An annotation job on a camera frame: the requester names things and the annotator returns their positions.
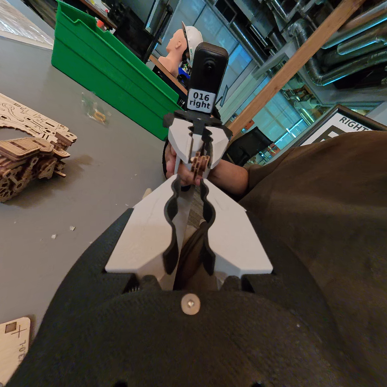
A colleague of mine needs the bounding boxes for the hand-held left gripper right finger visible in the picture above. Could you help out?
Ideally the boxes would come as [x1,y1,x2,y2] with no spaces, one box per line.
[198,178,274,286]

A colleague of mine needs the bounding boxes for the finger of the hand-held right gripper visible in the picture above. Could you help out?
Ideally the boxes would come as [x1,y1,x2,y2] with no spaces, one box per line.
[168,119,198,176]
[200,125,228,179]

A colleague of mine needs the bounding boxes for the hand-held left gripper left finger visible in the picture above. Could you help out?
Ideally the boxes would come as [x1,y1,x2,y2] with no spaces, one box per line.
[105,174,185,284]

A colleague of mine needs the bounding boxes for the small wooden gear part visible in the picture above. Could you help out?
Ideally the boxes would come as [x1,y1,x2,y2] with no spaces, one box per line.
[190,151,211,175]

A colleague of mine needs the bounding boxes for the person's right forearm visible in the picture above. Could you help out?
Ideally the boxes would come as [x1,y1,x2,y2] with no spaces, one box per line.
[222,159,250,196]

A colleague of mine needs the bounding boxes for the grey desk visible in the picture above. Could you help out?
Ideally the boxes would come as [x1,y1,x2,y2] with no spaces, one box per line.
[0,0,200,333]

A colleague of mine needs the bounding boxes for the person's right hand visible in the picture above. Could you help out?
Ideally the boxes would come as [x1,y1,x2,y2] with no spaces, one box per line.
[165,141,227,187]

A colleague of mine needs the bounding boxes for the black office chair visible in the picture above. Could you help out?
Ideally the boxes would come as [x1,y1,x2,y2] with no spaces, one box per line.
[225,126,273,166]

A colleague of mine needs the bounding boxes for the white hard hat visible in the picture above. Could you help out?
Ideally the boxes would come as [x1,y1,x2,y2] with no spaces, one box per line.
[181,21,204,58]

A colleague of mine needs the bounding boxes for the mannequin head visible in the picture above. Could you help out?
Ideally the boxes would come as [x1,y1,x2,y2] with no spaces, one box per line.
[159,29,187,76]

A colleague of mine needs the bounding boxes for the person's brown shirt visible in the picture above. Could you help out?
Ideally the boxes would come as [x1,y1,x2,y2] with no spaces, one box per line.
[238,131,387,387]

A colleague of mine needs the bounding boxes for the slanted wooden beam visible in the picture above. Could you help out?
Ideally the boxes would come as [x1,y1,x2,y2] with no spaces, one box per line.
[227,0,367,134]

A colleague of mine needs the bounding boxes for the small clear plastic bag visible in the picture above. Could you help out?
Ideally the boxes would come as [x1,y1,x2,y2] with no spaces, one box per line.
[82,92,111,124]

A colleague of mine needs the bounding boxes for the green plastic bin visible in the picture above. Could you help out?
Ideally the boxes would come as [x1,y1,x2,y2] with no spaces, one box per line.
[51,0,184,141]

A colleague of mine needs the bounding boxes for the wooden-edged workbench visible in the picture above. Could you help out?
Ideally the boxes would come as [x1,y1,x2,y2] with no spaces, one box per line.
[79,0,118,29]

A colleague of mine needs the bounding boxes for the black framed sign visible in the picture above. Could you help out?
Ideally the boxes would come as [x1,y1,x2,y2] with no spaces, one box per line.
[292,104,387,147]

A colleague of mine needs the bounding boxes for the wooden model motorcycle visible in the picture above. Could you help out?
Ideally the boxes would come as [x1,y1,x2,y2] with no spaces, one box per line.
[0,137,72,202]

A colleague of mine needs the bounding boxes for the wooden puzzle sheet with holes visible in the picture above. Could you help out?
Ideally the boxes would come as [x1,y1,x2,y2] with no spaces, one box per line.
[0,93,78,149]

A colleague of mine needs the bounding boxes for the pale wooden cut-out sheet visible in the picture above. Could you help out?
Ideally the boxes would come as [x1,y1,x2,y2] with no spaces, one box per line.
[0,317,31,387]

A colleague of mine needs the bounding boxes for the shiny clear plastic sheet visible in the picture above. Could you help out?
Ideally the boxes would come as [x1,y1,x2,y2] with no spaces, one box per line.
[0,0,54,49]

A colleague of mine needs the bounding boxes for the silver ventilation duct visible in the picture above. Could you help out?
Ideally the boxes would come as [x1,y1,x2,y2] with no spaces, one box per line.
[284,12,387,86]

